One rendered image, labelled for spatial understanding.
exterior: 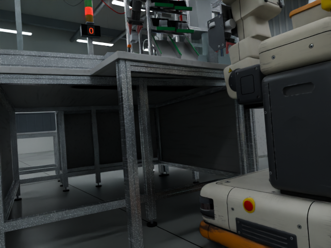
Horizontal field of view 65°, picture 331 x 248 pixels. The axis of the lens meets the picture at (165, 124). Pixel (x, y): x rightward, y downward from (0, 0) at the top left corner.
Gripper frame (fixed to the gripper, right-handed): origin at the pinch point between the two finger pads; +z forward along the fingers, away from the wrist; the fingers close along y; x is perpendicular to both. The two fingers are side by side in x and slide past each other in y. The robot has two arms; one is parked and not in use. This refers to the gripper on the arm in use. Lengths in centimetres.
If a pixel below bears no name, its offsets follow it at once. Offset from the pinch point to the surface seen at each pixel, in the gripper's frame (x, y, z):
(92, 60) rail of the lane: 30.0, 28.1, 7.2
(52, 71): 44, 48, 8
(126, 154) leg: 89, 20, 22
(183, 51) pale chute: 1.1, -37.2, 9.2
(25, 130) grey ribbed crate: -104, 89, 155
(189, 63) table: 58, -14, -6
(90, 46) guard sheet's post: -7.3, 25.9, 12.8
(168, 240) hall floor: 107, -1, 63
